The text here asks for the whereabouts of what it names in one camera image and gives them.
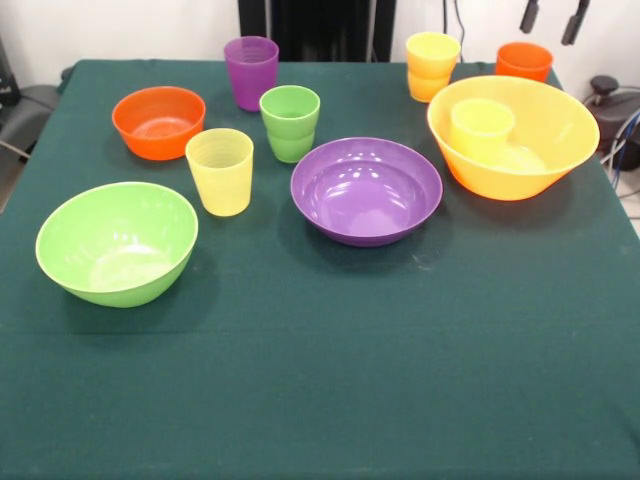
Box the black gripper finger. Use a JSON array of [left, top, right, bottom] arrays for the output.
[[518, 0, 543, 34], [560, 0, 592, 47]]

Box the orange-red cup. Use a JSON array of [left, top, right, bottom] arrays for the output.
[[494, 42, 555, 84]]

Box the yellow-orange stepped cup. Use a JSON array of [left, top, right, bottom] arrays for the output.
[[403, 31, 461, 105]]

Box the light green tapered cup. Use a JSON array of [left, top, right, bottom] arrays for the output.
[[449, 98, 517, 164]]

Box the large yellow-orange bowl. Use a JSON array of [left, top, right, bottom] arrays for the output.
[[427, 74, 601, 202]]

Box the purple bowl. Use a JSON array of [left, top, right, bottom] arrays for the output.
[[289, 137, 444, 248]]

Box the green stepped cup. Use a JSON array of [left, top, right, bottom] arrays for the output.
[[258, 85, 321, 165]]

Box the purple cup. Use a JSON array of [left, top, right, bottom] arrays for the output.
[[222, 35, 280, 113]]

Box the yellow tapered cup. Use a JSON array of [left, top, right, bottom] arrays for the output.
[[184, 127, 255, 218]]

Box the orange-red bowl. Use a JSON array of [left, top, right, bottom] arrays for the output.
[[111, 85, 207, 162]]

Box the dark green tablecloth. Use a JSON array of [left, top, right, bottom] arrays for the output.
[[0, 58, 640, 480]]

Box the green bowl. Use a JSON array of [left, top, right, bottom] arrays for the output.
[[34, 181, 200, 309]]

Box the grey office chair base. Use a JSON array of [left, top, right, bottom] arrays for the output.
[[0, 39, 61, 161]]

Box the black hanging cable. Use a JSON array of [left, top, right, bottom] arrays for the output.
[[452, 0, 469, 64]]

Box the blue and white cable bundle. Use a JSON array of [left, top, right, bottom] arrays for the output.
[[599, 109, 640, 189]]

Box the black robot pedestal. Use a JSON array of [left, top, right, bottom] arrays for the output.
[[238, 0, 396, 63]]

